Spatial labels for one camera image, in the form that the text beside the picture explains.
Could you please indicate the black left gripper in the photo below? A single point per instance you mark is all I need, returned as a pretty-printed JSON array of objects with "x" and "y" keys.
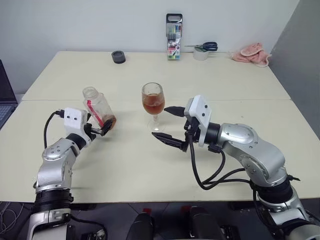
[{"x": 93, "y": 131}]

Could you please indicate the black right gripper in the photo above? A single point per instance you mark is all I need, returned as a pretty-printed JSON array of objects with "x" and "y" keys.
[{"x": 191, "y": 127}]

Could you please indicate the clear plastic bottle red strip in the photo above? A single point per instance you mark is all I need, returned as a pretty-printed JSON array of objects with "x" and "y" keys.
[{"x": 96, "y": 105}]

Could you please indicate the wine glass with brown drink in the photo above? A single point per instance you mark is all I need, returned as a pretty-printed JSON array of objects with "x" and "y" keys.
[{"x": 153, "y": 102}]

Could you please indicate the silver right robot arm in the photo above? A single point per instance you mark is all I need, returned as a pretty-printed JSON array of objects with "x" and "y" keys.
[{"x": 250, "y": 142}]

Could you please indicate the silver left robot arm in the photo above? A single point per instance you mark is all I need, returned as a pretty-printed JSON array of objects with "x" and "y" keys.
[{"x": 53, "y": 162}]

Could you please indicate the white tape roll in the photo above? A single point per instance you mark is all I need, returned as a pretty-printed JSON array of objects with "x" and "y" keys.
[{"x": 200, "y": 54}]

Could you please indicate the marker pen set pack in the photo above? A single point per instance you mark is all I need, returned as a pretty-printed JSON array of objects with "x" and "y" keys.
[{"x": 173, "y": 37}]

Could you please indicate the dark rounded shape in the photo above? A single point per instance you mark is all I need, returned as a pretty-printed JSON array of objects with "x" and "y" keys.
[
  {"x": 203, "y": 222},
  {"x": 141, "y": 227}
]

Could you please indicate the dark laptop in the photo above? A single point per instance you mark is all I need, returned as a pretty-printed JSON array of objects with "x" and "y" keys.
[{"x": 6, "y": 100}]

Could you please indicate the pink cloth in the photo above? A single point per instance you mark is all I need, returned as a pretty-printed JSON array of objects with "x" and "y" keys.
[{"x": 250, "y": 53}]

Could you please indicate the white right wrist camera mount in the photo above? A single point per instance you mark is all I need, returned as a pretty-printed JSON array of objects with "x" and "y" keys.
[{"x": 200, "y": 110}]

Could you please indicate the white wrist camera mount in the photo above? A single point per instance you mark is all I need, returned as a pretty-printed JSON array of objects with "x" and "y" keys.
[
  {"x": 200, "y": 110},
  {"x": 73, "y": 120}
]

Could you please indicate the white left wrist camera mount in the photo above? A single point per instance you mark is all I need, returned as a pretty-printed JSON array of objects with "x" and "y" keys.
[{"x": 73, "y": 120}]

